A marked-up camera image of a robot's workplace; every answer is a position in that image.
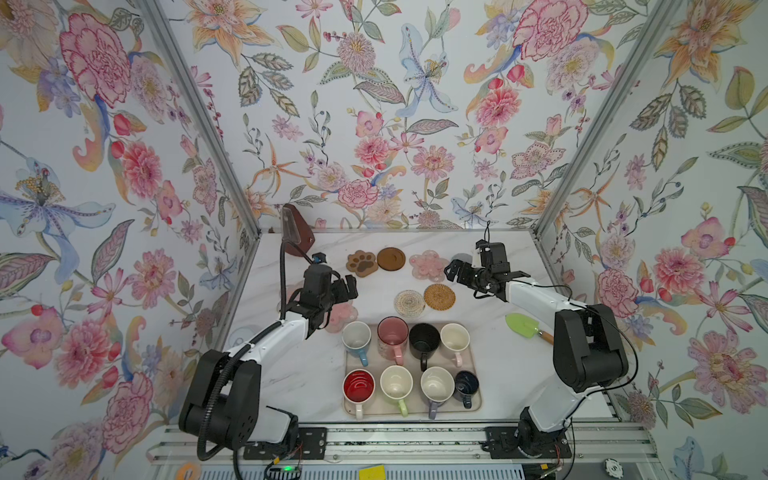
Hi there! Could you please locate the cream mug pink handle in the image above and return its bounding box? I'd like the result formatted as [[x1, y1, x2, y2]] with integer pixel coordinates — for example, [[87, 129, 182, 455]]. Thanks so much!
[[440, 323, 471, 368]]

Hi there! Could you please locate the green silicone spatula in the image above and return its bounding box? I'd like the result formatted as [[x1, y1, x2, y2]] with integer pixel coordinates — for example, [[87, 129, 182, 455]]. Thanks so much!
[[505, 313, 554, 345]]

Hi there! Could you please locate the white mug purple handle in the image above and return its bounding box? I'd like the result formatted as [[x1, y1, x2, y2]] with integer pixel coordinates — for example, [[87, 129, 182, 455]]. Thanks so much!
[[420, 366, 455, 420]]

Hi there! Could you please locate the red interior white mug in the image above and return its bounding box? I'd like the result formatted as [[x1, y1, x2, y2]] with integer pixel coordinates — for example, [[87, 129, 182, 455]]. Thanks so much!
[[342, 369, 376, 420]]

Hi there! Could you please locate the white mug blue handle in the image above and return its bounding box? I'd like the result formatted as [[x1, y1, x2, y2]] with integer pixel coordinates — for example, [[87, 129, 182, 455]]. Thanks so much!
[[342, 321, 372, 367]]

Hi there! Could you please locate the grey blue round coaster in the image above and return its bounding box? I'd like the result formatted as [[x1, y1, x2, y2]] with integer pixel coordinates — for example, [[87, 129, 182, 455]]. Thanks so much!
[[451, 252, 479, 267]]

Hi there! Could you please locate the cream mug green handle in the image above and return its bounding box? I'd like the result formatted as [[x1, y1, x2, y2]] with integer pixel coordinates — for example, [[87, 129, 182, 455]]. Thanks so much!
[[379, 365, 414, 418]]

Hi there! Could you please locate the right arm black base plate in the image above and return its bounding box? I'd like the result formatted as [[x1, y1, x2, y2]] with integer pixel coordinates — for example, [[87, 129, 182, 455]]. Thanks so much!
[[482, 426, 573, 460]]

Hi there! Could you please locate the aluminium front rail frame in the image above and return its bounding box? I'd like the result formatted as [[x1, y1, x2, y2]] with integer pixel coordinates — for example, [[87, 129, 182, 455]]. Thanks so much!
[[148, 421, 668, 479]]

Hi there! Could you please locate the small dark navy mug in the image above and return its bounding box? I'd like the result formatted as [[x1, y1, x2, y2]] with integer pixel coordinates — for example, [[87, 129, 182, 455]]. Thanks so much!
[[453, 370, 480, 410]]

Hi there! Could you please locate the white embroidered round coaster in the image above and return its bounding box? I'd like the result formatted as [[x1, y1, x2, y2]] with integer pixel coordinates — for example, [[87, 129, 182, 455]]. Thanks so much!
[[394, 290, 426, 319]]

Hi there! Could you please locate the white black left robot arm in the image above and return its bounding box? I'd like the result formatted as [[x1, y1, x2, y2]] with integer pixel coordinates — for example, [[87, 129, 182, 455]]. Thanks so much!
[[179, 264, 358, 461]]

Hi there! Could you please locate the white round table sticker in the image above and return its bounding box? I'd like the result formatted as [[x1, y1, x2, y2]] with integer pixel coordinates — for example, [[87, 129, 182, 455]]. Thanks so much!
[[227, 326, 256, 348]]

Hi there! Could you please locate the woven rattan round coaster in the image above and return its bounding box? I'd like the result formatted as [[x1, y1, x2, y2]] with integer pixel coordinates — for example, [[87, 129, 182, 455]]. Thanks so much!
[[423, 284, 456, 311]]

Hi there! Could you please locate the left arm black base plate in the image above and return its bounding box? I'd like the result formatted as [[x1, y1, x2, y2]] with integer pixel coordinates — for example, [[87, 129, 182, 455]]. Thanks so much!
[[241, 427, 328, 461]]

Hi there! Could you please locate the beige serving tray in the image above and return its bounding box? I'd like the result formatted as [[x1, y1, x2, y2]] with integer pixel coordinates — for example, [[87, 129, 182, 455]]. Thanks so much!
[[345, 347, 483, 421]]

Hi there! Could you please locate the orange tape roll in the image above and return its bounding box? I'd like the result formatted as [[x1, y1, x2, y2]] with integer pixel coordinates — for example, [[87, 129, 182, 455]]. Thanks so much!
[[174, 462, 202, 480]]

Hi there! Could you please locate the yellow sticky note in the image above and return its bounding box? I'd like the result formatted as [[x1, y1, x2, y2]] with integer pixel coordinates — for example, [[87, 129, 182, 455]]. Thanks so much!
[[358, 465, 387, 480]]

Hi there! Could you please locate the brown paw shaped coaster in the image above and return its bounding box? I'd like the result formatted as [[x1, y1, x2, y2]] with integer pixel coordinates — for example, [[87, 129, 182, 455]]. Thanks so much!
[[346, 250, 379, 278]]

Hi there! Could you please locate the brown wooden metronome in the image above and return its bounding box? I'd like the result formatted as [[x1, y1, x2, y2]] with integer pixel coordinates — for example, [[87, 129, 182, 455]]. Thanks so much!
[[281, 203, 315, 257]]

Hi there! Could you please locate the black mug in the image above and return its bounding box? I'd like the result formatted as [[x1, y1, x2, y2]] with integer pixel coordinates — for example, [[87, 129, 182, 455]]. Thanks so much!
[[409, 323, 441, 372]]

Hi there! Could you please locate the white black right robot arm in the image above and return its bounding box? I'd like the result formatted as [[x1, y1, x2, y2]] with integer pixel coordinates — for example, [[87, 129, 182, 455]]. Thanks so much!
[[444, 240, 629, 436]]

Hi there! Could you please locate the pink flower coaster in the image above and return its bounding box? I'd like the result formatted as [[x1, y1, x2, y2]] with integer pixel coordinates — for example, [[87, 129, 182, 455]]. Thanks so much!
[[324, 301, 358, 334], [409, 250, 450, 283]]

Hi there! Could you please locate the brown round wooden coaster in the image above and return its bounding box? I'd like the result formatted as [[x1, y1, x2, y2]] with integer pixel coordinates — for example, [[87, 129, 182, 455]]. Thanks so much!
[[376, 247, 406, 271]]

